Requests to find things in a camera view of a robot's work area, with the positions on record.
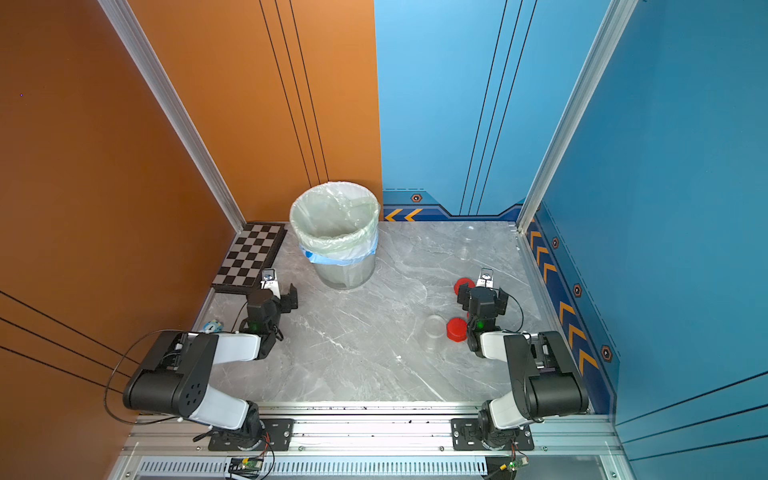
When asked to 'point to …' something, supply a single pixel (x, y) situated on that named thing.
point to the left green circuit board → (253, 464)
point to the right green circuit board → (514, 464)
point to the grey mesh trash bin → (343, 273)
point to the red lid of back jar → (463, 281)
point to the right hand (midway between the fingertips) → (484, 285)
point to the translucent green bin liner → (336, 219)
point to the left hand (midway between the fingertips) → (277, 282)
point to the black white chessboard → (254, 249)
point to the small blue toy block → (213, 326)
